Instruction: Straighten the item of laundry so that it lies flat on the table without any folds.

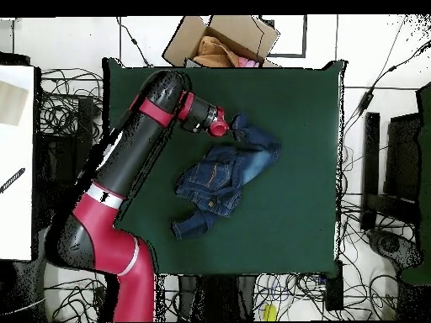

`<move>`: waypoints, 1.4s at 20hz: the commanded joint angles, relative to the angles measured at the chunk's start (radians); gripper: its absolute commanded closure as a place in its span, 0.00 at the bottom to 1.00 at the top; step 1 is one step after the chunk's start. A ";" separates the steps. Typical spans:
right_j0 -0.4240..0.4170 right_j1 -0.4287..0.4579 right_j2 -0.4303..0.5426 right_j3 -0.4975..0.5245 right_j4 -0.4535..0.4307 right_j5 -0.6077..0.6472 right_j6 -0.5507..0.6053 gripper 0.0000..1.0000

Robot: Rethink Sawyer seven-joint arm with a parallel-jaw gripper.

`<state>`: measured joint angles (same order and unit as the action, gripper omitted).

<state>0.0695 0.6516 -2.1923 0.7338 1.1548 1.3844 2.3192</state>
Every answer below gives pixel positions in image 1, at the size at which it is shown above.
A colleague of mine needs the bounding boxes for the black power adapter cable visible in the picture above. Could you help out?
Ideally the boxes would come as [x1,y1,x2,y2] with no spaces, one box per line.
[341,39,431,142]

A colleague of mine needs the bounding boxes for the blue denim jeans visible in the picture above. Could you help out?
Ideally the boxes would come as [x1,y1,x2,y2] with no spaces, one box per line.
[170,113,283,241]

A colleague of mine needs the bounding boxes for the brown cardboard box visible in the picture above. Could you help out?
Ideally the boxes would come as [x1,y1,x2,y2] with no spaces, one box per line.
[162,14,280,68]

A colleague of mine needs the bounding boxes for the tangled black cables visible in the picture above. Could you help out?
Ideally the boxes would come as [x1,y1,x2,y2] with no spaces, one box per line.
[253,273,329,321]
[37,67,104,164]
[43,275,109,322]

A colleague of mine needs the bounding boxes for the pink cloth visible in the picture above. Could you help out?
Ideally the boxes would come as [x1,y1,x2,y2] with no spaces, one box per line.
[237,56,262,68]

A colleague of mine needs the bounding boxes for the white desk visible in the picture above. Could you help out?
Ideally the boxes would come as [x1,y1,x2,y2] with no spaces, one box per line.
[0,65,35,261]

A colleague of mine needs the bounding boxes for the yellow ball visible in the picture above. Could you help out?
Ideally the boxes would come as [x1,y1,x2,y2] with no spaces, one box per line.
[262,303,279,322]

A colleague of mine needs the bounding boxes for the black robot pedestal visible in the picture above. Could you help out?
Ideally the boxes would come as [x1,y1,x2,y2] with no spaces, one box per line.
[178,274,258,322]

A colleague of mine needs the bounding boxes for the beige box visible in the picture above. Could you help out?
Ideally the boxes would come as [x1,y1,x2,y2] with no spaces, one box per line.
[0,80,29,127]

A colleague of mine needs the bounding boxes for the orange towel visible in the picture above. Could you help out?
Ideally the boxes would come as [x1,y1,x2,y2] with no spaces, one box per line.
[192,35,238,68]

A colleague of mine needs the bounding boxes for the black flat panel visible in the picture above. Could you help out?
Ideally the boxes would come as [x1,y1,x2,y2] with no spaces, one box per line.
[383,112,423,203]

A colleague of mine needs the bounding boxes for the black ribbed strip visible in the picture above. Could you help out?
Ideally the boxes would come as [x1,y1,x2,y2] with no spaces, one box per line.
[0,167,27,195]

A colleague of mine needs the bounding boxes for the black power strip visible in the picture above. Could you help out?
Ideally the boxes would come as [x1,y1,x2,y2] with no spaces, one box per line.
[324,259,345,312]

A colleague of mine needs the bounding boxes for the black cable with inline switch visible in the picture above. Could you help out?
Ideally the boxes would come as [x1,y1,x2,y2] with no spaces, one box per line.
[115,15,153,68]

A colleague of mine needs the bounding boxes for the black metal stand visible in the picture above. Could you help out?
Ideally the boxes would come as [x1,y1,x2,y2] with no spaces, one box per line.
[33,97,96,221]

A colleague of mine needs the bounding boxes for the black upright bar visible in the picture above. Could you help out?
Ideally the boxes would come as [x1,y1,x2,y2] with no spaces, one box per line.
[360,112,381,232]

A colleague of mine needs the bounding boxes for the dark green table cloth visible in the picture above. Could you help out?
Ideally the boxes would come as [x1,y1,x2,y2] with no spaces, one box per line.
[102,57,348,277]

